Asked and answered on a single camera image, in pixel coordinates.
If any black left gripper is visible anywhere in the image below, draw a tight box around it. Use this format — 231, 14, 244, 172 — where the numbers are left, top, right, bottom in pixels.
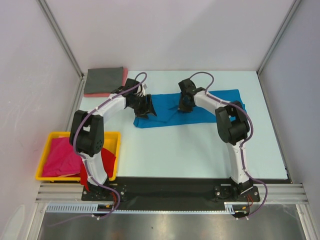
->
128, 94, 157, 120

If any blue t-shirt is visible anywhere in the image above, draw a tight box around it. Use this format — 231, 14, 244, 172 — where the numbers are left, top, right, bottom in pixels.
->
133, 88, 248, 130

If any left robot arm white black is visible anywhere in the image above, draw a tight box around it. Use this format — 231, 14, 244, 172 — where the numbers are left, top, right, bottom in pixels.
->
69, 93, 157, 201

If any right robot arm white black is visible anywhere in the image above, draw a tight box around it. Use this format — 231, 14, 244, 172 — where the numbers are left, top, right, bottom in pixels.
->
178, 87, 253, 201

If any folded salmon pink t-shirt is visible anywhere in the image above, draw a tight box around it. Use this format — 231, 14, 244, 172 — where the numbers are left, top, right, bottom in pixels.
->
83, 67, 129, 98

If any yellow plastic bin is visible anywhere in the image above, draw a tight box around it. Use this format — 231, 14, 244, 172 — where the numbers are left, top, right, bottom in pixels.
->
35, 131, 121, 182

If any folded grey t-shirt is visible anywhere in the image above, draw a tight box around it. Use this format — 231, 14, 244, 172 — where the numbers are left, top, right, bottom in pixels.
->
84, 66, 125, 95

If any red t-shirt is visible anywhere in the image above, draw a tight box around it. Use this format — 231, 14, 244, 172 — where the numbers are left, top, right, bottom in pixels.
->
80, 148, 118, 191

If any magenta t-shirt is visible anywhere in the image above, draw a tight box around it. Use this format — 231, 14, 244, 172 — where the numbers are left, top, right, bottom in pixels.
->
41, 137, 82, 178

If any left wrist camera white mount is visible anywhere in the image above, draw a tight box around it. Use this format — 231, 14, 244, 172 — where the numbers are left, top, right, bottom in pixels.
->
123, 78, 146, 97

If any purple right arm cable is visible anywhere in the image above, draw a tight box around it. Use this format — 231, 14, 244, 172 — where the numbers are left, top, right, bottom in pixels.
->
188, 71, 269, 218

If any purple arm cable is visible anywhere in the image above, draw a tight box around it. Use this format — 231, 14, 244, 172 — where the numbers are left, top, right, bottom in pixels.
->
74, 72, 148, 218
188, 71, 269, 218

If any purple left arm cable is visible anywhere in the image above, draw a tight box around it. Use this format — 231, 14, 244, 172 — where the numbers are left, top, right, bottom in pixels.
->
74, 72, 148, 218

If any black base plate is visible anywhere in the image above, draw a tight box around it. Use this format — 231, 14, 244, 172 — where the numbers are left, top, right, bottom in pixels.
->
81, 177, 261, 206

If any right aluminium frame post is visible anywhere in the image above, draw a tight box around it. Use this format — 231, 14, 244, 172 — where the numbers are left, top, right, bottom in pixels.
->
257, 0, 301, 76

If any grey slotted cable duct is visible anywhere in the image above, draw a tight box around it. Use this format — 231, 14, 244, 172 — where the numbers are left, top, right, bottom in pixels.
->
46, 202, 249, 215

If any aluminium front rail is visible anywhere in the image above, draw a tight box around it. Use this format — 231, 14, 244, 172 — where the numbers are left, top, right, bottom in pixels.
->
35, 183, 309, 205

